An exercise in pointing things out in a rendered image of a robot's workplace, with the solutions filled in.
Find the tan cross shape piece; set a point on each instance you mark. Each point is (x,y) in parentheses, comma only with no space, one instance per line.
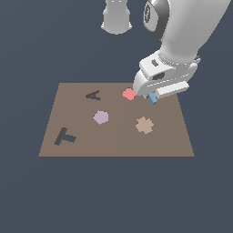
(144,125)

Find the pink pentagon piece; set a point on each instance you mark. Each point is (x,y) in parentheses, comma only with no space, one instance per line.
(101,117)

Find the small blue block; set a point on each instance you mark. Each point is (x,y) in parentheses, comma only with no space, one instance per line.
(153,99)

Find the red shape piece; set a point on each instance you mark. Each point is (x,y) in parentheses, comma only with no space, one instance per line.
(129,94)

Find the brown slotted board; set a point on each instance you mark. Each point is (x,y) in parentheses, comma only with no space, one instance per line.
(118,142)

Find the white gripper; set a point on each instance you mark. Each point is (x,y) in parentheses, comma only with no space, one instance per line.
(151,86)

